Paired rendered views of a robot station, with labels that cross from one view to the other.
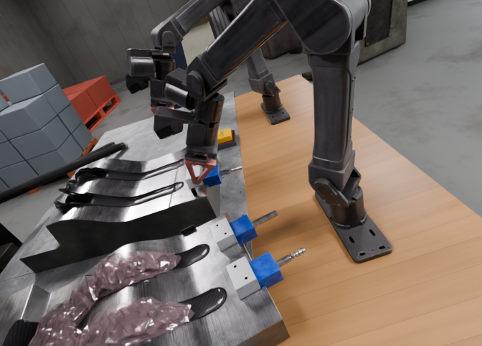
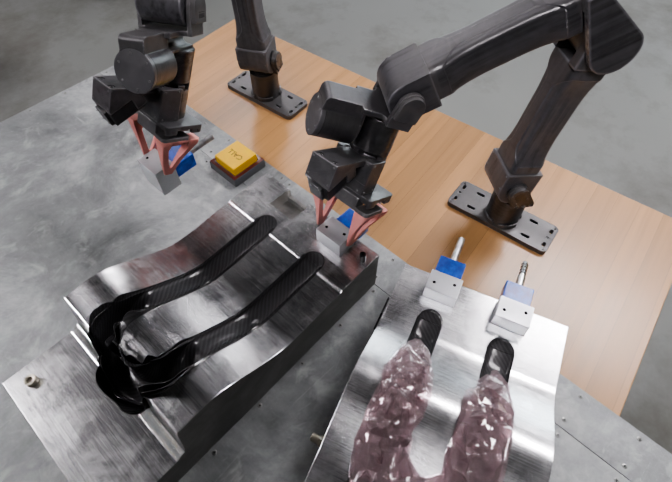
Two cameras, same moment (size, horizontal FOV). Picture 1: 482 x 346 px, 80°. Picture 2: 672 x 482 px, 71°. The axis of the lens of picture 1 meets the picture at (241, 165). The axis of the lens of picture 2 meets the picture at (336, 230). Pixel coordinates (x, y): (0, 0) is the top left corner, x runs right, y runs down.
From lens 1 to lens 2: 0.63 m
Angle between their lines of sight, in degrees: 44
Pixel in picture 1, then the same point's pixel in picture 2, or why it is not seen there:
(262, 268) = (519, 297)
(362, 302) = (572, 283)
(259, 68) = (263, 32)
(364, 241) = (535, 232)
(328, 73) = (582, 87)
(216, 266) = (467, 323)
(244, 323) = (547, 350)
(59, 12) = not seen: outside the picture
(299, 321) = not seen: hidden behind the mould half
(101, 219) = (255, 363)
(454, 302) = (617, 250)
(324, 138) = (537, 146)
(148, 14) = not seen: outside the picture
